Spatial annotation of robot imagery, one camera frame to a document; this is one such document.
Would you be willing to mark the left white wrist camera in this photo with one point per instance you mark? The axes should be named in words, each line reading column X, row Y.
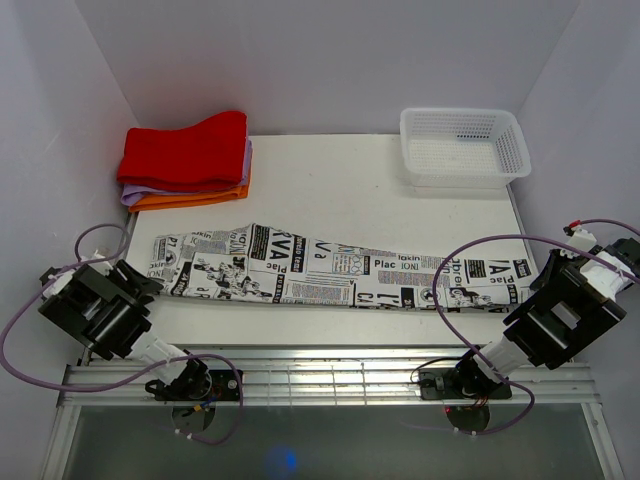
column 99, row 262

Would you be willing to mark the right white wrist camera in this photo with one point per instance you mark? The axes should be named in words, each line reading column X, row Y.
column 578, row 238

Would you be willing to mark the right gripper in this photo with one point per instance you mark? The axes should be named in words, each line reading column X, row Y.
column 548, row 273

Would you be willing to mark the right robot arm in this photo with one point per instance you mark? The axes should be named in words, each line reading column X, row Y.
column 573, row 304

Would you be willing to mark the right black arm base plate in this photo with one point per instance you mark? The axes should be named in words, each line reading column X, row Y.
column 447, row 383

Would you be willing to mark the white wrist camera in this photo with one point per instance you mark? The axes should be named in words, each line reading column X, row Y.
column 99, row 262
column 578, row 238

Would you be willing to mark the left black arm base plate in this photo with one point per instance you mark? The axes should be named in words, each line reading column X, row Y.
column 216, row 385

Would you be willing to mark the white perforated plastic basket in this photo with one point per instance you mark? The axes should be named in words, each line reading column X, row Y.
column 463, row 148

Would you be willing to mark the aluminium frame rails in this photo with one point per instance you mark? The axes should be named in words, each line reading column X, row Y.
column 321, row 356

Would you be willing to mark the orange folded trousers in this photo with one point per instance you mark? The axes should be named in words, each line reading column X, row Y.
column 138, row 198

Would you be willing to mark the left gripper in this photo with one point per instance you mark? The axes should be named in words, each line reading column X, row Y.
column 136, row 284

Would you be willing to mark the red folded trousers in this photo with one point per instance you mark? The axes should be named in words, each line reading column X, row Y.
column 206, row 156

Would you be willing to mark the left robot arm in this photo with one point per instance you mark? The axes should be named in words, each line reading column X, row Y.
column 105, row 308

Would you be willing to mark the lilac folded trousers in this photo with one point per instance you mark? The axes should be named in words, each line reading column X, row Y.
column 246, row 167

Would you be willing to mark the newspaper print trousers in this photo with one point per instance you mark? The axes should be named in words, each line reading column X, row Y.
column 262, row 264

